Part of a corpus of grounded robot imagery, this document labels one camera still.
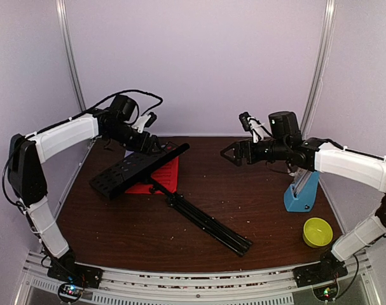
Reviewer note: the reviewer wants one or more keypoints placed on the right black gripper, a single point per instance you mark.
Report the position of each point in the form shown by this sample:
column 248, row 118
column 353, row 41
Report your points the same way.
column 238, row 152

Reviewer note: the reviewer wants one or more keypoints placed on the right aluminium frame post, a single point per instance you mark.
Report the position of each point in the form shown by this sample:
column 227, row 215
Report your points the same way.
column 320, row 64

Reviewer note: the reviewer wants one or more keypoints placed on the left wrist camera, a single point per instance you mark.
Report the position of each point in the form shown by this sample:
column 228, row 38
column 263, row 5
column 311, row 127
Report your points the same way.
column 144, row 121

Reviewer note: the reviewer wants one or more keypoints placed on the red sheet music page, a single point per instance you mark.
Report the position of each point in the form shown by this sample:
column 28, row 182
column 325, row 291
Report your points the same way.
column 167, row 176

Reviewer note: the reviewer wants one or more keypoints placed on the blue metronome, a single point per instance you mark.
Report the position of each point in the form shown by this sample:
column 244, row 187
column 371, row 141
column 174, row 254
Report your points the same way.
column 301, row 194

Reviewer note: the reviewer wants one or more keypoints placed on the lavender sheet music page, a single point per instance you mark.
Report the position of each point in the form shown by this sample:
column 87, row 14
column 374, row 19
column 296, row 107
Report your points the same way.
column 128, row 153

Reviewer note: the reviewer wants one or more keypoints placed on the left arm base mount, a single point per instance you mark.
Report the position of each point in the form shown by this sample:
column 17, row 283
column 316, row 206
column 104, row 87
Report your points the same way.
column 73, row 284

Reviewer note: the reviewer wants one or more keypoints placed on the yellow-green bowl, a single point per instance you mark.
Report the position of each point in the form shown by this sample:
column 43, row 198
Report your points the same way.
column 317, row 232

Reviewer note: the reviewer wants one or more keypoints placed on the aluminium frame post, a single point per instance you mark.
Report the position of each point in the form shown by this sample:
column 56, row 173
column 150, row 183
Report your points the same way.
column 69, row 52
column 320, row 64

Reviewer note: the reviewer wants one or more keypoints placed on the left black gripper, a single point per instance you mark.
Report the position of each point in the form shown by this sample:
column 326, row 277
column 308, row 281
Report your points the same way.
column 147, row 147

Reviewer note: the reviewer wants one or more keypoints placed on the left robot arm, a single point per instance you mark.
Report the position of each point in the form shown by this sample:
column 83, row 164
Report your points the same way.
column 23, row 170

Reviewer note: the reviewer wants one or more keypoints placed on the left aluminium frame post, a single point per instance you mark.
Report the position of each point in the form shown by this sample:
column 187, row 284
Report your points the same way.
column 69, row 52

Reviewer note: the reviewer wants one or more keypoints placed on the front aluminium rail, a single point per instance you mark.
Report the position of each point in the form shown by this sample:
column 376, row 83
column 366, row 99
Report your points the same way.
column 125, row 286

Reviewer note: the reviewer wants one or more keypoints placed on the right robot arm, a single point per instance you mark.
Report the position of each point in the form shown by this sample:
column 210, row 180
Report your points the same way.
column 284, row 142

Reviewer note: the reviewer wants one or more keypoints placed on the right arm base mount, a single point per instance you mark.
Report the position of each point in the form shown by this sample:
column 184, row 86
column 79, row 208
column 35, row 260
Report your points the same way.
column 322, row 279

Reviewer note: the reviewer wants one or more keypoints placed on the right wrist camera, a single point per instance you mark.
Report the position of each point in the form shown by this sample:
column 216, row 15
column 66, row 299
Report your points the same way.
column 252, row 125

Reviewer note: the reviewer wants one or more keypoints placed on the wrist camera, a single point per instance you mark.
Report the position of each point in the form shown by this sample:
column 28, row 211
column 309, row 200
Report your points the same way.
column 252, row 125
column 144, row 121

